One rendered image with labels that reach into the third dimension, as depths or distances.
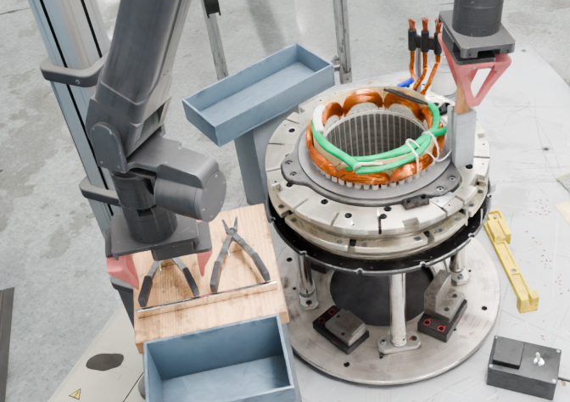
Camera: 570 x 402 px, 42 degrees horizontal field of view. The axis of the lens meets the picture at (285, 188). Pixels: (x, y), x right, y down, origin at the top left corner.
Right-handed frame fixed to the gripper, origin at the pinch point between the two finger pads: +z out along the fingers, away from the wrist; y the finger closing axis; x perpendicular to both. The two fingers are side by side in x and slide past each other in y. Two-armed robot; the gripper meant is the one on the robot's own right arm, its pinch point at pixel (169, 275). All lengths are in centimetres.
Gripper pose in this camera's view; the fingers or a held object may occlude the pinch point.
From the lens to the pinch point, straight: 97.5
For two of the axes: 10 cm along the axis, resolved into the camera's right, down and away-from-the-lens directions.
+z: 1.0, 7.2, 6.9
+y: 9.8, -1.9, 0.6
